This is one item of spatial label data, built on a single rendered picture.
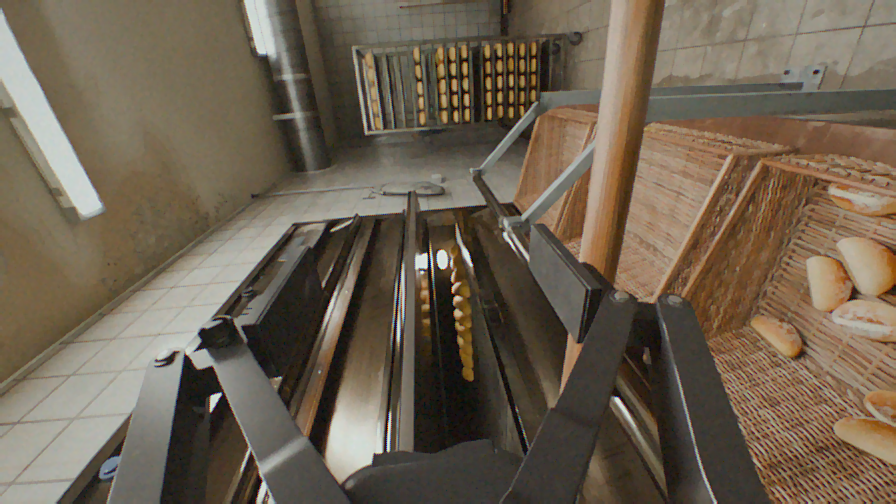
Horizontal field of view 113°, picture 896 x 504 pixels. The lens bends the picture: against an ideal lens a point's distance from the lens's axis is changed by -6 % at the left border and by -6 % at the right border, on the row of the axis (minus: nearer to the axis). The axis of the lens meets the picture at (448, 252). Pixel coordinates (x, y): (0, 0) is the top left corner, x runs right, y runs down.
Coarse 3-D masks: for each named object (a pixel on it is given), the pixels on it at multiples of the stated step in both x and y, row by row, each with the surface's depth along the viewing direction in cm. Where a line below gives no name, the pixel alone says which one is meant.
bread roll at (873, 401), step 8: (872, 392) 50; (880, 392) 49; (888, 392) 48; (864, 400) 50; (872, 400) 49; (880, 400) 48; (888, 400) 47; (872, 408) 48; (880, 408) 47; (888, 408) 46; (872, 416) 48; (880, 416) 47; (888, 416) 46
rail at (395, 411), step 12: (408, 192) 171; (408, 204) 153; (408, 216) 139; (408, 228) 127; (408, 240) 117; (408, 252) 109; (396, 336) 73; (396, 348) 69; (396, 360) 66; (396, 372) 63; (396, 384) 61; (396, 396) 58; (396, 408) 56; (396, 420) 54; (396, 432) 52; (396, 444) 50
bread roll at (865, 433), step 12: (840, 420) 49; (852, 420) 47; (864, 420) 47; (876, 420) 46; (840, 432) 48; (852, 432) 46; (864, 432) 45; (876, 432) 45; (888, 432) 44; (852, 444) 46; (864, 444) 45; (876, 444) 44; (888, 444) 43; (876, 456) 44; (888, 456) 43
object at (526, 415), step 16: (464, 224) 164; (464, 240) 148; (480, 272) 122; (480, 288) 112; (480, 304) 112; (496, 320) 97; (496, 336) 91; (496, 352) 89; (512, 352) 85; (512, 368) 80; (512, 384) 76; (512, 400) 73; (528, 400) 72; (528, 416) 69; (528, 432) 65; (528, 448) 62
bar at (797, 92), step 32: (544, 96) 99; (576, 96) 100; (672, 96) 59; (704, 96) 57; (736, 96) 57; (768, 96) 58; (800, 96) 58; (832, 96) 59; (864, 96) 59; (576, 160) 63; (480, 192) 92; (544, 192) 66; (512, 224) 66; (640, 416) 28; (640, 448) 26
